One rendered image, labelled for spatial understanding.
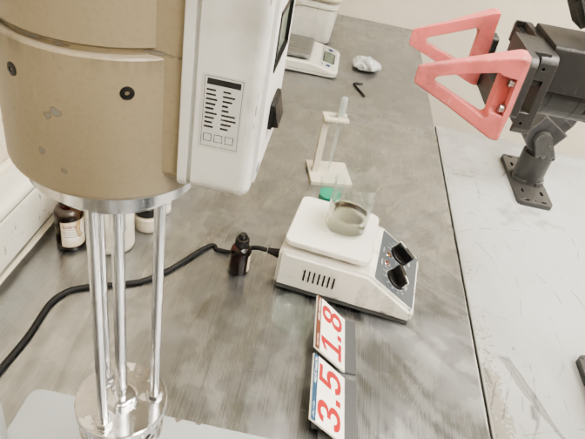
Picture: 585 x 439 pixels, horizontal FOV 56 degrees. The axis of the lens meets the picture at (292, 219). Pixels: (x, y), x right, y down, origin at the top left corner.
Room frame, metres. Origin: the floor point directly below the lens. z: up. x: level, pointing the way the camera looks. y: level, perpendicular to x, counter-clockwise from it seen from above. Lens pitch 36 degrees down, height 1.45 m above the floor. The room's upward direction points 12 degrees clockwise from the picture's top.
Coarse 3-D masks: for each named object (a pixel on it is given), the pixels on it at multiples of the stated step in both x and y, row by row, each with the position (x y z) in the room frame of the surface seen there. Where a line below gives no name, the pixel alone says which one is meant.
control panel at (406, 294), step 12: (384, 240) 0.67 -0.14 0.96; (384, 252) 0.65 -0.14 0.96; (384, 264) 0.62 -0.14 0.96; (396, 264) 0.64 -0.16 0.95; (408, 264) 0.66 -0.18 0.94; (384, 276) 0.60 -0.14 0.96; (408, 276) 0.63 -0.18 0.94; (396, 288) 0.59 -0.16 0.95; (408, 288) 0.61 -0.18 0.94; (408, 300) 0.59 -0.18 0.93
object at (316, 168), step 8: (328, 112) 0.94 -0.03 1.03; (336, 112) 0.95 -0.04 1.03; (328, 120) 0.91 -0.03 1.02; (336, 120) 0.92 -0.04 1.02; (344, 120) 0.92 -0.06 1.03; (320, 128) 0.93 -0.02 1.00; (320, 136) 0.92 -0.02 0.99; (320, 144) 0.92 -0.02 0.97; (320, 152) 0.92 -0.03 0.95; (312, 160) 0.96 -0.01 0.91; (312, 168) 0.93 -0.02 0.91; (320, 168) 0.94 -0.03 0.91; (336, 168) 0.95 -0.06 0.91; (312, 176) 0.91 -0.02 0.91; (320, 176) 0.91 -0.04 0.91; (312, 184) 0.89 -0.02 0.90
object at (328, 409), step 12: (324, 372) 0.43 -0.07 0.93; (324, 384) 0.42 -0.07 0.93; (336, 384) 0.43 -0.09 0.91; (324, 396) 0.40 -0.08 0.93; (336, 396) 0.42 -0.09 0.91; (324, 408) 0.39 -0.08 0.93; (336, 408) 0.40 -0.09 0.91; (324, 420) 0.37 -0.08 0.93; (336, 420) 0.38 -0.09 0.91; (336, 432) 0.37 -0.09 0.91
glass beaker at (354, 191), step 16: (336, 176) 0.65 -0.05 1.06; (352, 176) 0.68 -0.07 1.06; (368, 176) 0.68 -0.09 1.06; (336, 192) 0.63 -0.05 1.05; (352, 192) 0.62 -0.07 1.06; (368, 192) 0.67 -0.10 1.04; (336, 208) 0.63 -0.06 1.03; (352, 208) 0.62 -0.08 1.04; (368, 208) 0.63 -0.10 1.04; (336, 224) 0.63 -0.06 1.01; (352, 224) 0.62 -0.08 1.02
